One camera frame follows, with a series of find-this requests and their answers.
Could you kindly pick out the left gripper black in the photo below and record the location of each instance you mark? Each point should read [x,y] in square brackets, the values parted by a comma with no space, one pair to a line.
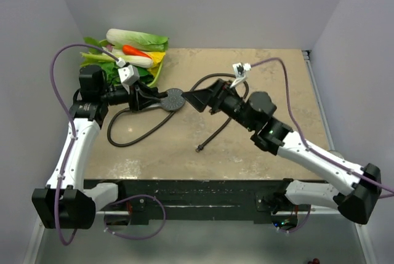
[139,94]

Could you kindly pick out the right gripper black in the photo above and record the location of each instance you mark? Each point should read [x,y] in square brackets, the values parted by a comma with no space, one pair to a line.
[216,95]

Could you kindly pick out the grey shower head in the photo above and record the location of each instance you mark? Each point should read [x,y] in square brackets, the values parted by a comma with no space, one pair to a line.
[172,103]

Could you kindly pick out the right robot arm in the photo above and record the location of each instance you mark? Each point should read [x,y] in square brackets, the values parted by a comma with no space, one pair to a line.
[348,187]

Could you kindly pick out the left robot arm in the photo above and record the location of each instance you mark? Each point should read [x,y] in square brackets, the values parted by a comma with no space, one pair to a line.
[63,202]

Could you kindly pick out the toy spinach leaves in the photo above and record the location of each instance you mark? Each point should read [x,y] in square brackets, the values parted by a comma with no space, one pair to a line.
[145,76]

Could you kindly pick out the green plastic tray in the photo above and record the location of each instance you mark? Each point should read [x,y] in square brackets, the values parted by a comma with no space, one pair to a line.
[118,52]

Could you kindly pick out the toy leek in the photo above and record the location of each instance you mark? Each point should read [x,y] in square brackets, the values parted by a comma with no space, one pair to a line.
[143,62]

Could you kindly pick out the toy yellow corn husk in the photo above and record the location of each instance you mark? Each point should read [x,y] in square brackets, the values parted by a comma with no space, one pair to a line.
[157,58]

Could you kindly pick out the toy green lettuce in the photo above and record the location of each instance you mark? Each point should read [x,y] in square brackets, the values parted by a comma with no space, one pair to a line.
[110,68]

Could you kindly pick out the toy carrot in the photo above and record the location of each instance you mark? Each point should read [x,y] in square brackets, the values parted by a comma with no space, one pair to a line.
[132,51]

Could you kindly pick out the toy napa cabbage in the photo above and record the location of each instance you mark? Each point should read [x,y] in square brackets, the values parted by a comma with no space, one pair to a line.
[139,40]

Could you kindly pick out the toy leaf dark green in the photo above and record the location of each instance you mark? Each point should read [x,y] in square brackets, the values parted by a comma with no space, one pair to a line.
[91,41]

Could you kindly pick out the brown tin can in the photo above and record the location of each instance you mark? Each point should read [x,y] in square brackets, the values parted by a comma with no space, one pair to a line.
[336,153]

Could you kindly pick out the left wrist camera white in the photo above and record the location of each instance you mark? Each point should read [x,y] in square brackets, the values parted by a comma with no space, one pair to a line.
[128,74]

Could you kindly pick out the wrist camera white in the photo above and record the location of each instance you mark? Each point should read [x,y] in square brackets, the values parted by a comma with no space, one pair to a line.
[128,74]
[241,71]

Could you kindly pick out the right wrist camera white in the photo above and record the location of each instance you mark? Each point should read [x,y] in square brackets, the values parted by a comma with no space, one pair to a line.
[241,71]

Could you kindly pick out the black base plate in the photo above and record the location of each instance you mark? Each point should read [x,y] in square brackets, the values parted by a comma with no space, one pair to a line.
[201,200]

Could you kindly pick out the right side aluminium rail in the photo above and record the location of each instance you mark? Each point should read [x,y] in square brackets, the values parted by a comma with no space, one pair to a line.
[306,56]

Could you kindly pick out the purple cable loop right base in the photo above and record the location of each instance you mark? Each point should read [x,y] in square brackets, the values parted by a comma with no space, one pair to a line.
[292,223]

